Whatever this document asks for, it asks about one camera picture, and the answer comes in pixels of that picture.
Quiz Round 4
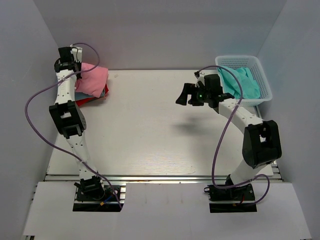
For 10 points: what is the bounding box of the pink t shirt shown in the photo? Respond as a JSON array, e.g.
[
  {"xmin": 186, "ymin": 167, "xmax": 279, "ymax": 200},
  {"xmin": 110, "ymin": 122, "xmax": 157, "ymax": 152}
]
[{"xmin": 75, "ymin": 66, "xmax": 109, "ymax": 98}]

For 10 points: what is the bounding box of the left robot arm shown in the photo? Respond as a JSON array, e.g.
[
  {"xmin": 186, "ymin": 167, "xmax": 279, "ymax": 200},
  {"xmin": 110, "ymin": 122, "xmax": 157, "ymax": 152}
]
[{"xmin": 49, "ymin": 46, "xmax": 105, "ymax": 199}]

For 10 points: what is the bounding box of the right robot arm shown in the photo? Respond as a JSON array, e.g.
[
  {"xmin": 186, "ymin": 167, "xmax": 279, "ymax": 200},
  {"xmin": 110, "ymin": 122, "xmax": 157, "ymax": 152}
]
[{"xmin": 175, "ymin": 71, "xmax": 282, "ymax": 190}]

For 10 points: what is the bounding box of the folded blue-grey t shirt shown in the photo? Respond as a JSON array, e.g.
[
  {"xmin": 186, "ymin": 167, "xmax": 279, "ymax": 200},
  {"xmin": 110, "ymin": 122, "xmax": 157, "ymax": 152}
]
[{"xmin": 74, "ymin": 92, "xmax": 92, "ymax": 101}]

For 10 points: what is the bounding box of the teal t shirt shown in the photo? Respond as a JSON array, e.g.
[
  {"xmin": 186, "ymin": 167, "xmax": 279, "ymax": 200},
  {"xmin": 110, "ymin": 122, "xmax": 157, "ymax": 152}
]
[{"xmin": 217, "ymin": 66, "xmax": 261, "ymax": 99}]

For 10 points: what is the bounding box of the white plastic basket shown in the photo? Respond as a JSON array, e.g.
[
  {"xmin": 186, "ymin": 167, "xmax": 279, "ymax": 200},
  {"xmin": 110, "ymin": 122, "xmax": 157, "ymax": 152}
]
[{"xmin": 215, "ymin": 55, "xmax": 273, "ymax": 106}]

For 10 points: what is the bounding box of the folded red t shirt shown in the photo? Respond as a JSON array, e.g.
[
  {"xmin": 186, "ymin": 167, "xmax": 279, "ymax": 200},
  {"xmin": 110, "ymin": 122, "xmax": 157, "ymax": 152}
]
[{"xmin": 75, "ymin": 84, "xmax": 109, "ymax": 107}]

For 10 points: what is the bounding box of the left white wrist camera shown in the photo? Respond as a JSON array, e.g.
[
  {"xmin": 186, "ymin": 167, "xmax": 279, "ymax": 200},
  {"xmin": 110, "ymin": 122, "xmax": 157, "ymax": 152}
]
[{"xmin": 70, "ymin": 45, "xmax": 83, "ymax": 63}]

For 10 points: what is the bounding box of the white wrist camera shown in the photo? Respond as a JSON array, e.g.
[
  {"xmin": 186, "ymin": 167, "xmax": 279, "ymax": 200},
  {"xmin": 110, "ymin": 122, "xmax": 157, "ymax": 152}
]
[
  {"xmin": 70, "ymin": 45, "xmax": 83, "ymax": 63},
  {"xmin": 194, "ymin": 71, "xmax": 205, "ymax": 88}
]

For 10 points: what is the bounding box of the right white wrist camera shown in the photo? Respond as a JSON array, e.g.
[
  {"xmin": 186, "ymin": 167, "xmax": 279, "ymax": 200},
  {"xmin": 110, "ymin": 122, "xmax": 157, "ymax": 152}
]
[{"xmin": 194, "ymin": 71, "xmax": 205, "ymax": 88}]

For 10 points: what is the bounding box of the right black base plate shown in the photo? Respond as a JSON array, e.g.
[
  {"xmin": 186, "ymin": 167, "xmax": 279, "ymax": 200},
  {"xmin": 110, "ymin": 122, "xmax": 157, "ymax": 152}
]
[{"xmin": 203, "ymin": 184, "xmax": 257, "ymax": 214}]

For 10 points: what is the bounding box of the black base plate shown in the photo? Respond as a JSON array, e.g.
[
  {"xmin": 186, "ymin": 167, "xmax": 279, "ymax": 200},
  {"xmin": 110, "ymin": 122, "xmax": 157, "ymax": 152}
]
[
  {"xmin": 203, "ymin": 184, "xmax": 257, "ymax": 214},
  {"xmin": 72, "ymin": 185, "xmax": 125, "ymax": 213}
]

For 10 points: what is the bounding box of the aluminium table rail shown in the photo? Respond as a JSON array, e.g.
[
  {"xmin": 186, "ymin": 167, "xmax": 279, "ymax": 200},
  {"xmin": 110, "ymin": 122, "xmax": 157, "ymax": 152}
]
[{"xmin": 44, "ymin": 174, "xmax": 283, "ymax": 184}]

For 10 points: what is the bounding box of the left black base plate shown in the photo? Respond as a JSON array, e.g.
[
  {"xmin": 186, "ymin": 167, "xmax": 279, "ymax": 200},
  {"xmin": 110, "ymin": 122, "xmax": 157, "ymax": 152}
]
[{"xmin": 72, "ymin": 185, "xmax": 125, "ymax": 213}]

